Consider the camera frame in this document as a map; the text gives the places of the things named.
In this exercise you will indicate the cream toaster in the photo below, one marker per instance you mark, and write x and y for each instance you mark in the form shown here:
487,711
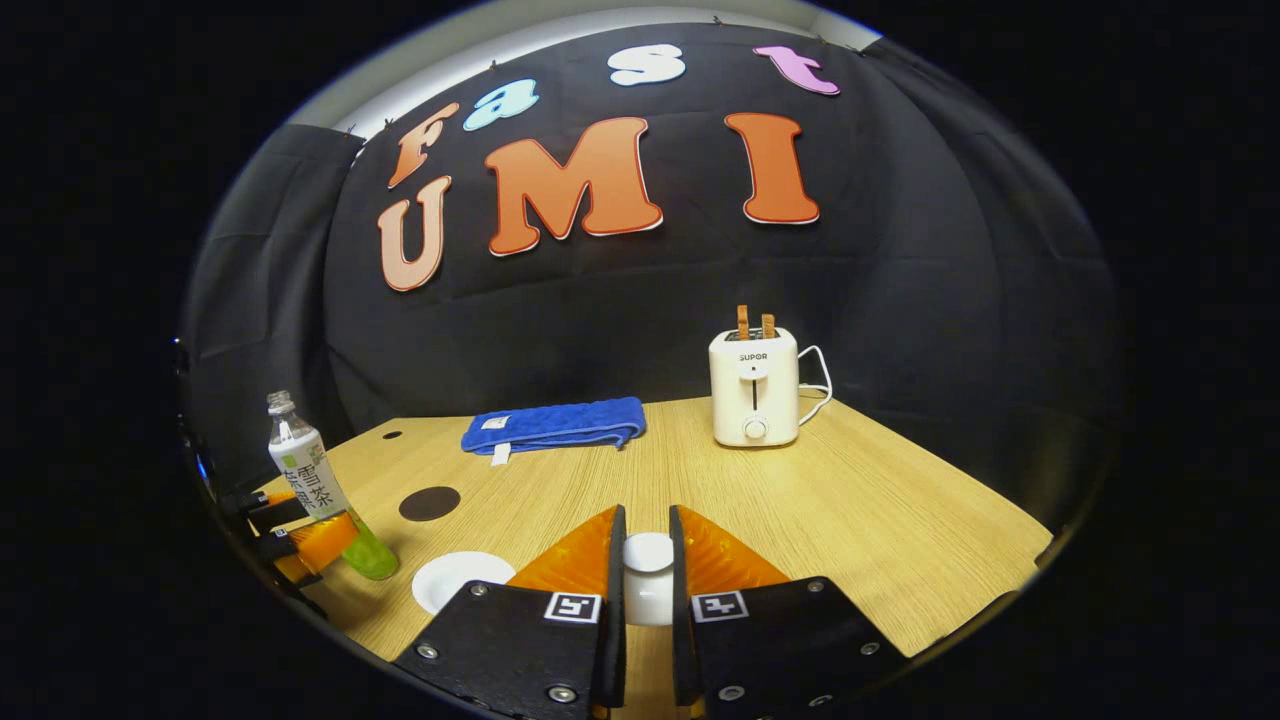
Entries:
754,390

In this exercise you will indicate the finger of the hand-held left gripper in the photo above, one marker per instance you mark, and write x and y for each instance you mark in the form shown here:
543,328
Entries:
320,545
265,510

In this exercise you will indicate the blue folded towel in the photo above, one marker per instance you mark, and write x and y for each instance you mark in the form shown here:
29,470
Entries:
555,425

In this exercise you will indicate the dark brown round coaster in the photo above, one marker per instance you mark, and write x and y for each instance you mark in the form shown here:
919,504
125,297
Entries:
430,503

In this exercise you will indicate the green label water bottle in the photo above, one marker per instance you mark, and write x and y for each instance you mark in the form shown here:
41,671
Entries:
305,470

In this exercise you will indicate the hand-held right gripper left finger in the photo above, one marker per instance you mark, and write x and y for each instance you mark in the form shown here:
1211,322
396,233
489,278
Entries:
616,620

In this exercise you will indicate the black backdrop cloth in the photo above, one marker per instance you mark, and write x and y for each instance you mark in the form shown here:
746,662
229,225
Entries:
900,300

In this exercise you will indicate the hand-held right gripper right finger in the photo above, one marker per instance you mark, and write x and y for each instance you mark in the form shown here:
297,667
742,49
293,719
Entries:
681,620

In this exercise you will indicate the white teacup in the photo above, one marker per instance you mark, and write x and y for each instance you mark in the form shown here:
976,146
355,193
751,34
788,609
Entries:
455,580

